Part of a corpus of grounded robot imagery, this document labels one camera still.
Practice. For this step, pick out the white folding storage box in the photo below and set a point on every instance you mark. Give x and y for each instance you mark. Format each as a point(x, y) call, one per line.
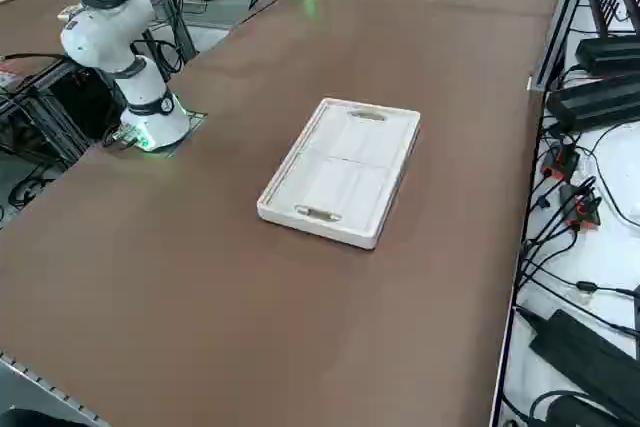
point(345, 167)

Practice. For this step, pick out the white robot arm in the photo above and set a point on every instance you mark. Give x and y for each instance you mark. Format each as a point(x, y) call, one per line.
point(107, 32)

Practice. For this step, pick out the orange black plug adapter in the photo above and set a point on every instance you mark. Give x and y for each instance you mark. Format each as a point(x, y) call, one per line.
point(560, 162)
point(582, 207)

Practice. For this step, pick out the long black power strip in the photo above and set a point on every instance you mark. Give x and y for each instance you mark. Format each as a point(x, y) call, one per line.
point(585, 357)

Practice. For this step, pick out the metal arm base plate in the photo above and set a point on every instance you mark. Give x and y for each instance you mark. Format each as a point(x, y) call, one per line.
point(196, 119)

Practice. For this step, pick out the aluminium extrusion post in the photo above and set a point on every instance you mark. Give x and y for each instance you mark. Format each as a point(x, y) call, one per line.
point(560, 32)

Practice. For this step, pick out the black metal frame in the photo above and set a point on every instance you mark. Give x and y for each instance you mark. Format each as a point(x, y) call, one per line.
point(50, 92)

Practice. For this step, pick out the aluminium table edge rail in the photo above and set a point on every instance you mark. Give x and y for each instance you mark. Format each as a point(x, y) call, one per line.
point(30, 374)

